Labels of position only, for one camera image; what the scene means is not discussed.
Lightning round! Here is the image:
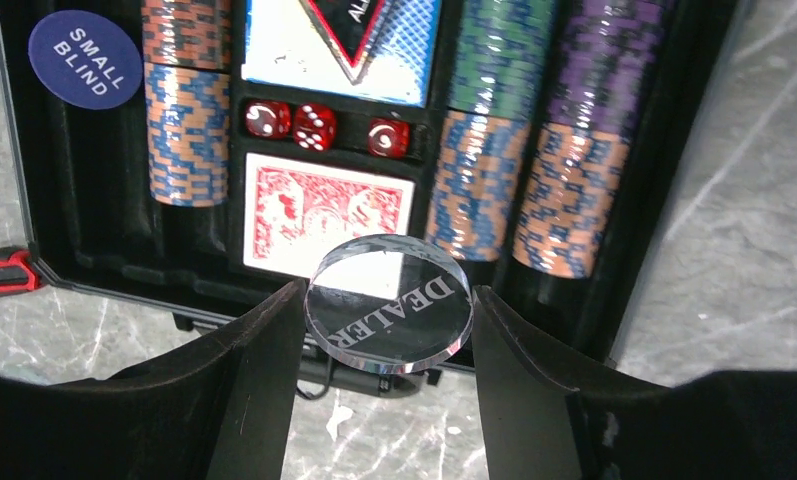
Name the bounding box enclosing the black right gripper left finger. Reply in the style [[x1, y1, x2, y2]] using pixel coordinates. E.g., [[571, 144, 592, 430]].
[[0, 280, 306, 479]]

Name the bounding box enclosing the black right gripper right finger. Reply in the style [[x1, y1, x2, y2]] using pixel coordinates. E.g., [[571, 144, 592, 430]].
[[472, 286, 797, 479]]

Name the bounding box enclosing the clear round lid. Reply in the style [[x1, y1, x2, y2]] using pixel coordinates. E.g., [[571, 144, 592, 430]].
[[303, 234, 474, 375]]

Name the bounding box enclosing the black poker set case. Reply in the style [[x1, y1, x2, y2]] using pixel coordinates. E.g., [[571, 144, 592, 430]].
[[0, 0, 744, 402]]

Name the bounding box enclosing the grey poker chip stack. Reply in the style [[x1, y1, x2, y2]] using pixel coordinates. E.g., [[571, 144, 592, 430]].
[[145, 63, 231, 208]]

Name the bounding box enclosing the blue small blind button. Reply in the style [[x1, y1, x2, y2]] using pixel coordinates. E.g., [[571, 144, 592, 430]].
[[27, 10, 143, 110]]

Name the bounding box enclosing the red triangle token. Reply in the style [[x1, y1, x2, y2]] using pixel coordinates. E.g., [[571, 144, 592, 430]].
[[300, 0, 395, 85]]

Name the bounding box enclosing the orange poker chip stack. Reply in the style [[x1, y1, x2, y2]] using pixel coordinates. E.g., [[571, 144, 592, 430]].
[[141, 0, 232, 71]]

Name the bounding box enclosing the red playing card deck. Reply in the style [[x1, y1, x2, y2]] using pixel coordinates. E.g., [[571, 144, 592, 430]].
[[242, 153, 415, 278]]

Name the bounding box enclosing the red black utility knife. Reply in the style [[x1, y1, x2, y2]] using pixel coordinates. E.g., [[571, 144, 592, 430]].
[[0, 247, 43, 297]]

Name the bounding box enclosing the red die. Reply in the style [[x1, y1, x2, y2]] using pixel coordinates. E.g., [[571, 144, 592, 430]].
[[292, 103, 337, 152], [244, 100, 292, 139], [367, 118, 411, 158]]

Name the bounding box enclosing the blue playing card deck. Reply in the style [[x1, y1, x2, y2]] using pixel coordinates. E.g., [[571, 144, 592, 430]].
[[241, 1, 441, 107]]

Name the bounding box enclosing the purple orange chip stack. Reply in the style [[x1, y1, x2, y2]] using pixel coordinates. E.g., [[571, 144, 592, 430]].
[[512, 1, 674, 279]]

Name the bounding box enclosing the green orange chip stack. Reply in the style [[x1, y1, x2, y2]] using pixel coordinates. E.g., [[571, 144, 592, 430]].
[[426, 1, 557, 262]]

